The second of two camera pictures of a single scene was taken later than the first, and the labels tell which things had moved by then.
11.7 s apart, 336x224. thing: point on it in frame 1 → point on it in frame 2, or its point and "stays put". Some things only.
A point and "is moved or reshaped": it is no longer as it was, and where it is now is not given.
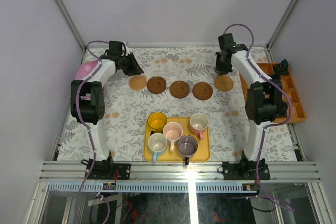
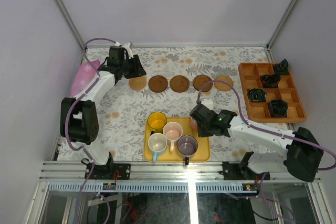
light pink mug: [172, 131] stays put
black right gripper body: [221, 66] → [203, 130]
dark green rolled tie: [282, 68] stays put
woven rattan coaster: [137, 82] stays put
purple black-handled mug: [187, 146] stays put
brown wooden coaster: [179, 89] is moved or reshaped
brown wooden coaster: [202, 91] → [199, 80]
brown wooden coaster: [156, 85] stays put
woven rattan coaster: [223, 83] stays put
